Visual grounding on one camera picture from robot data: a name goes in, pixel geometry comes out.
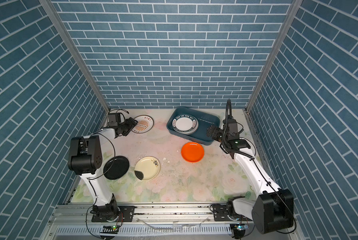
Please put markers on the black round plate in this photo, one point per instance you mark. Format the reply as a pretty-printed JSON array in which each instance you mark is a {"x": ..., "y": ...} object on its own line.
[{"x": 116, "y": 167}]

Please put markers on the white plate orange sunburst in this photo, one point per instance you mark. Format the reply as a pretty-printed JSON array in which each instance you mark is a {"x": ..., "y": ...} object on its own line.
[{"x": 145, "y": 124}]

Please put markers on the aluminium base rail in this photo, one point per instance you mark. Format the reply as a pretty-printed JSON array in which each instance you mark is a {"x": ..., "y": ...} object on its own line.
[{"x": 153, "y": 221}]

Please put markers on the orange plastic plate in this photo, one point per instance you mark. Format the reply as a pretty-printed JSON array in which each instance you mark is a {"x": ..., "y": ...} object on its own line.
[{"x": 192, "y": 152}]

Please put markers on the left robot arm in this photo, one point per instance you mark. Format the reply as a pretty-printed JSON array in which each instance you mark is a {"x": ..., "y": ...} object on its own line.
[{"x": 94, "y": 159}]

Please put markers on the cream plate black mark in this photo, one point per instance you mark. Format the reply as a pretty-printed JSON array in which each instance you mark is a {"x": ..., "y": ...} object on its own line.
[{"x": 147, "y": 168}]

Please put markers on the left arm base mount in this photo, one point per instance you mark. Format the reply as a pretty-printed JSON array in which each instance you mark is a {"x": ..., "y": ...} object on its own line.
[{"x": 103, "y": 214}]

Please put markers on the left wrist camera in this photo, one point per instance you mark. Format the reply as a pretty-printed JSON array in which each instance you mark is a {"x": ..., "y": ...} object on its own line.
[{"x": 114, "y": 120}]

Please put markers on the teal plastic bin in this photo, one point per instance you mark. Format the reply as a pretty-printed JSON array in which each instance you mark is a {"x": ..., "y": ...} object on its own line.
[{"x": 203, "y": 122}]

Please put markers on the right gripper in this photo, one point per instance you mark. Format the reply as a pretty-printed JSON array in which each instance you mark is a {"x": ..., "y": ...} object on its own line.
[{"x": 217, "y": 130}]

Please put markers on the green rim lettered plate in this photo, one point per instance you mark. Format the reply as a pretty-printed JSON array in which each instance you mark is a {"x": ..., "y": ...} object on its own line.
[{"x": 185, "y": 124}]

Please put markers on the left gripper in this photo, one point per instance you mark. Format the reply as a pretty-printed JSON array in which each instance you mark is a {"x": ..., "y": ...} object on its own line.
[{"x": 130, "y": 123}]

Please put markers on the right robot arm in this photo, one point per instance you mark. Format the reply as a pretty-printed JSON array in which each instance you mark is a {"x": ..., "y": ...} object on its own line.
[{"x": 273, "y": 209}]

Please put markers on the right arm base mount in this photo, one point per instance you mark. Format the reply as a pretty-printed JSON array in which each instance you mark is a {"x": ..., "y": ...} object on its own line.
[{"x": 220, "y": 213}]

